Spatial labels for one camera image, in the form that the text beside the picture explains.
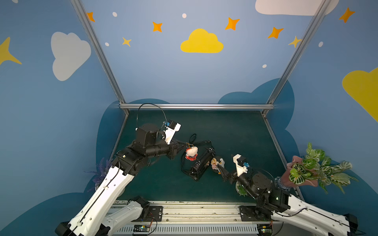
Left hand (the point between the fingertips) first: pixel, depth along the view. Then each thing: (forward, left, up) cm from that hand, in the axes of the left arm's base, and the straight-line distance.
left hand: (185, 142), depth 64 cm
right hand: (-2, -21, -11) cm, 24 cm away
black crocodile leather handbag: (-3, -6, -21) cm, 22 cm away
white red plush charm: (-2, -3, -6) cm, 7 cm away
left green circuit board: (-29, +21, -34) cm, 50 cm away
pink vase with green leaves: (-7, -58, -8) cm, 59 cm away
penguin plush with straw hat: (+2, -18, -22) cm, 28 cm away
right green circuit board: (-28, -40, -34) cm, 60 cm away
